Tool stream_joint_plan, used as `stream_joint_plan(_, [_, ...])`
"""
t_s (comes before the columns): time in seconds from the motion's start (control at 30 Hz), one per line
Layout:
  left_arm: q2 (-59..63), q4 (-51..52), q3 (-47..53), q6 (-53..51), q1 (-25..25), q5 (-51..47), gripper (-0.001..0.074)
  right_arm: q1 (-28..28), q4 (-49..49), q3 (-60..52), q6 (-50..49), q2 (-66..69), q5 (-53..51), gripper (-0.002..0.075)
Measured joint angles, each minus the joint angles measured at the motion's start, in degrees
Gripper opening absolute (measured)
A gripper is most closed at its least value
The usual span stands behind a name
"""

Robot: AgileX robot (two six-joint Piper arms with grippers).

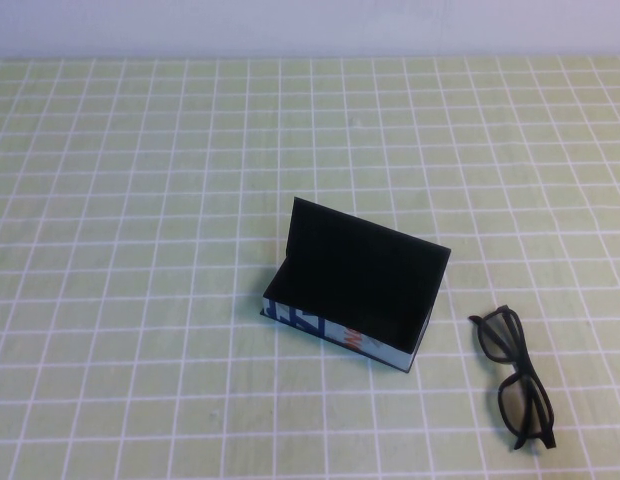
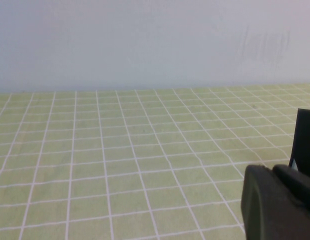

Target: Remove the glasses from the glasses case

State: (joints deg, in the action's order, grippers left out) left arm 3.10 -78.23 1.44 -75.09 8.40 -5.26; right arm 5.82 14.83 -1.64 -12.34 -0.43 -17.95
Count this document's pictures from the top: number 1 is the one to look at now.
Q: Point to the black framed glasses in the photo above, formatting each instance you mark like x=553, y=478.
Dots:
x=521, y=369

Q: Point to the green white-grid tablecloth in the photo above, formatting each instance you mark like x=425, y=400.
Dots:
x=140, y=200

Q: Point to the black lidded printed glasses case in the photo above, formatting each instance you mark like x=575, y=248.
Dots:
x=360, y=270

